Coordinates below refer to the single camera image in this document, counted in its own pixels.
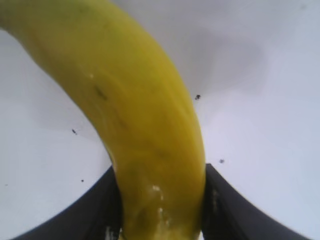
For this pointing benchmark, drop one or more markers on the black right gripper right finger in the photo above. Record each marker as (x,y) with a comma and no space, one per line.
(240,210)

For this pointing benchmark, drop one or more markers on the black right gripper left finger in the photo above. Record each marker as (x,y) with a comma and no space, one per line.
(82,212)

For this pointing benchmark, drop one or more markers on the yellow banana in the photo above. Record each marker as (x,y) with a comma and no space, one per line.
(140,120)

